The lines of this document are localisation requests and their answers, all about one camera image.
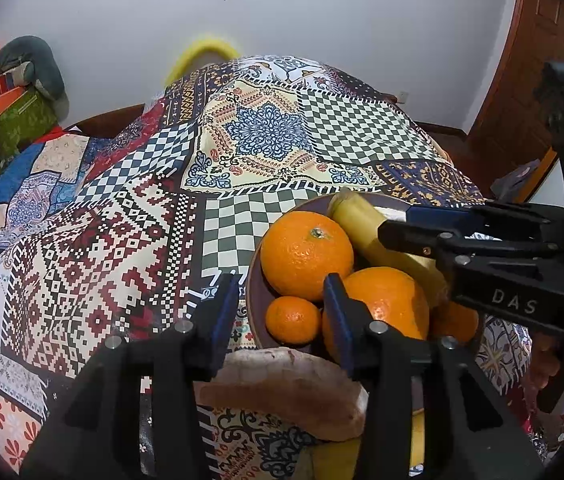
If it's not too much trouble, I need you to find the sweet potato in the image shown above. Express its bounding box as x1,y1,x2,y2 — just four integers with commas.
197,347,370,443

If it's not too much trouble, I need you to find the orange box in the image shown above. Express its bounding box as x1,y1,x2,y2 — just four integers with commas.
0,85,27,116

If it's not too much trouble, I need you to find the dark wooden bed frame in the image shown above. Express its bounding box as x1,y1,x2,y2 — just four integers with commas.
64,104,147,138

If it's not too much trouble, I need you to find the person's right hand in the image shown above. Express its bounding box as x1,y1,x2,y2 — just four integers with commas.
529,335,564,413

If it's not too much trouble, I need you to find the brown bowl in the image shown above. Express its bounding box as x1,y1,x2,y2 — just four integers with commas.
244,192,485,416

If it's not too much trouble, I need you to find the green bag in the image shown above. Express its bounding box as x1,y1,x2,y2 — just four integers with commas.
0,87,60,181

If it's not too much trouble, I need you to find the large orange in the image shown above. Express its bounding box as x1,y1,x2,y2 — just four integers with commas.
322,266,430,361
260,211,355,303

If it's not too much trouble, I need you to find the yellow banana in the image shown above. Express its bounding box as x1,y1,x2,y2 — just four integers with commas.
331,191,450,308
307,410,425,480

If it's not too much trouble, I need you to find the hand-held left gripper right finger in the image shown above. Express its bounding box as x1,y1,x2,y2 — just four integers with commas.
323,272,545,480

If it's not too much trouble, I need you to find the small tangerine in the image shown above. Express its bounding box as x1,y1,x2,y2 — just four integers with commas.
429,300,480,343
265,296,323,346

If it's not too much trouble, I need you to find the patchwork printed blanket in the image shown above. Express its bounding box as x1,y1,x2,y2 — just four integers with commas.
0,55,533,480

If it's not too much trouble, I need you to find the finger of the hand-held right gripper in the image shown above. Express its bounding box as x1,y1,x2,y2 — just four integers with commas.
377,219,464,267
406,201,554,242

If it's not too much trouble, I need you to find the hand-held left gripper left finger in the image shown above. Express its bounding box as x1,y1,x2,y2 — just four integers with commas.
19,272,240,480

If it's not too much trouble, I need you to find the yellow curved tube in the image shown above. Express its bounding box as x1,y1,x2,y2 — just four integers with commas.
164,35,243,86

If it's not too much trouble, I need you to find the brown wooden door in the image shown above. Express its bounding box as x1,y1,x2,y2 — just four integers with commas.
467,0,564,201

